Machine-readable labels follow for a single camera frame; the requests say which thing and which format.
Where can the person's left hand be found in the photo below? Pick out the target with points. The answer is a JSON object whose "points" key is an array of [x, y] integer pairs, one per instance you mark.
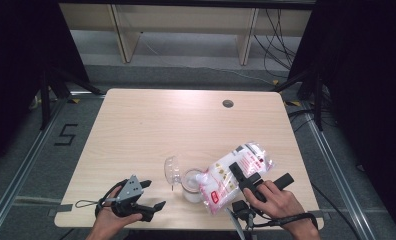
{"points": [[106, 216]]}

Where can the black metal stand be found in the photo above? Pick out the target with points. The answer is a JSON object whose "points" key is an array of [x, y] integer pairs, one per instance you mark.
{"points": [[317, 100], [46, 100]]}

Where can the grey tape strip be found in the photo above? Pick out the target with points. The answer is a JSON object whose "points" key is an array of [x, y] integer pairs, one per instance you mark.
{"points": [[321, 214], [61, 210]]}

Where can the light wooden desk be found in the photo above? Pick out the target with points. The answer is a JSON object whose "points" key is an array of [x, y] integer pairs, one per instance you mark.
{"points": [[186, 20]]}

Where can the yellow and black tape piece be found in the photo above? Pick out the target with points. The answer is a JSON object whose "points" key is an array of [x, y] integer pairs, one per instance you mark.
{"points": [[293, 103], [275, 82], [74, 100]]}

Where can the metal floor rail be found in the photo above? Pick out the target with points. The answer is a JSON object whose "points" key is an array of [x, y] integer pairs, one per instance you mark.
{"points": [[332, 166], [26, 160]]}

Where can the black curtain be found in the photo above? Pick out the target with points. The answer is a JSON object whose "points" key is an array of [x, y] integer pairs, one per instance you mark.
{"points": [[19, 66], [369, 83]]}

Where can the person's right hand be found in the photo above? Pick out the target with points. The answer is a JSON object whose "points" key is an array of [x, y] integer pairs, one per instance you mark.
{"points": [[282, 205]]}

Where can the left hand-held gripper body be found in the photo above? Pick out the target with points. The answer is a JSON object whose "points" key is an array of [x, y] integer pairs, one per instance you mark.
{"points": [[130, 191]]}

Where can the clear glass measuring cup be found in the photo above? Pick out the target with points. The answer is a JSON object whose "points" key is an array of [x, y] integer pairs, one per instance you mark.
{"points": [[191, 193]]}

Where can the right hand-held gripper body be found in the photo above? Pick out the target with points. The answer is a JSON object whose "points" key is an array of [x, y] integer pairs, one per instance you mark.
{"points": [[251, 183]]}

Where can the red and clear granule bag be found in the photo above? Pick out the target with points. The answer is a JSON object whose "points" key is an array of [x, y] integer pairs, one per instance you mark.
{"points": [[249, 156]]}

